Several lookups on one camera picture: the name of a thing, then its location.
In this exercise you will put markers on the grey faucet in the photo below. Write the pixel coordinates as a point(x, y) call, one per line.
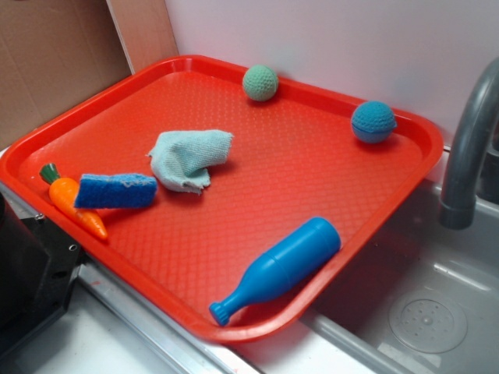
point(472, 167)

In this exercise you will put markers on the blue sponge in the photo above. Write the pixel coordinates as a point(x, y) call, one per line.
point(124, 191)

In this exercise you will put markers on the light blue cloth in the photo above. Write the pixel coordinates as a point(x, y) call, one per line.
point(180, 159)

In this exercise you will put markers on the blue textured ball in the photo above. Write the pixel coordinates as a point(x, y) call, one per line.
point(373, 122)

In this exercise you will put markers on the orange toy carrot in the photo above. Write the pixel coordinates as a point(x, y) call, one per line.
point(62, 192)

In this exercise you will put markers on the brown cardboard panel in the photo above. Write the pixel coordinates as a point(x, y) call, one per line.
point(56, 54)

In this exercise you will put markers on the red plastic tray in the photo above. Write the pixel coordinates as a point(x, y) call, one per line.
point(292, 158)

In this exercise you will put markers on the green textured ball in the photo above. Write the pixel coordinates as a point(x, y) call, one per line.
point(260, 83)

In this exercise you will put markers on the grey toy sink basin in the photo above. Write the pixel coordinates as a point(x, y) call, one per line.
point(418, 298)

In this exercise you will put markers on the blue plastic toy bottle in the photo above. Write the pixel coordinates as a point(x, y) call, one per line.
point(281, 267)

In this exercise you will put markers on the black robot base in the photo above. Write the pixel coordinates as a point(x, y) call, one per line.
point(38, 268)

